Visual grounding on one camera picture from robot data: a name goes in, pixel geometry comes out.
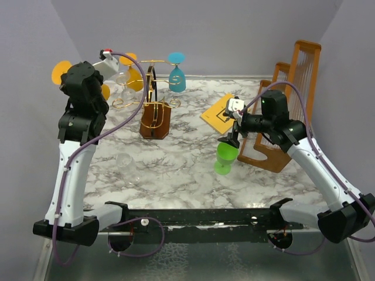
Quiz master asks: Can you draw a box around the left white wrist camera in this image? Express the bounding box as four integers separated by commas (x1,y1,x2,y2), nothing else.
93,49,120,81

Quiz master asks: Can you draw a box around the green plastic goblet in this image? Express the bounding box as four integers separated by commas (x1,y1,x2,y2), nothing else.
214,142,238,175

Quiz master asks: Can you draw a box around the blue plastic goblet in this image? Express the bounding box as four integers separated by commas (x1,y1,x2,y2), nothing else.
168,52,186,92

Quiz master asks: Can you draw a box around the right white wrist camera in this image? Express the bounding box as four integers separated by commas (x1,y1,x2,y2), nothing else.
223,97,245,124

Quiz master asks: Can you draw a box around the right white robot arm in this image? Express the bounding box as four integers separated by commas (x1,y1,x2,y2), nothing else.
219,90,374,244

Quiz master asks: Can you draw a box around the gold wire wine glass rack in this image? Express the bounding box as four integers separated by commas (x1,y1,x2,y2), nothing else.
112,58,185,140

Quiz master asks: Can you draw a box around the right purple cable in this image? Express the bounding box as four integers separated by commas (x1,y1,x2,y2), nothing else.
238,81,375,255

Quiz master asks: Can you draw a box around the orange plastic goblet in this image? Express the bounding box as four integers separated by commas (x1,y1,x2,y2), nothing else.
51,60,110,101
119,56,144,92

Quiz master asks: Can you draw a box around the clear wine glass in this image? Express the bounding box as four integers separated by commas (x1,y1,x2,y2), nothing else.
115,71,136,101
116,153,141,186

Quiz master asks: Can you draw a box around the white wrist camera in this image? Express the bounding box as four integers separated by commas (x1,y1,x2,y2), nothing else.
223,97,245,124
93,49,120,81

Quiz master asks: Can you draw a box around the yellow booklet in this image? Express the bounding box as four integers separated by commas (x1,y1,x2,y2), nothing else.
200,94,236,135

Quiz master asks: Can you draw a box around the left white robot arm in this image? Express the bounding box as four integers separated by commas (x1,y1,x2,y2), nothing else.
33,58,129,246

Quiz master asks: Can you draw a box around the wooden string harp rack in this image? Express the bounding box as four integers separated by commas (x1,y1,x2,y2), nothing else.
237,40,322,173

